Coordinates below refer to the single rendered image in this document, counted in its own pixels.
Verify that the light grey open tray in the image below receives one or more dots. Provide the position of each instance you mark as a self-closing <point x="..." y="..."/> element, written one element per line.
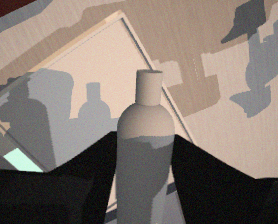
<point x="172" y="210"/>

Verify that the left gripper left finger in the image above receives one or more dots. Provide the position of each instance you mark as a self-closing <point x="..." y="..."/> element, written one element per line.
<point x="30" y="197"/>

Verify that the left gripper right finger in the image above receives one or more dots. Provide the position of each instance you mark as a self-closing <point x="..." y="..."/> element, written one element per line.
<point x="211" y="191"/>

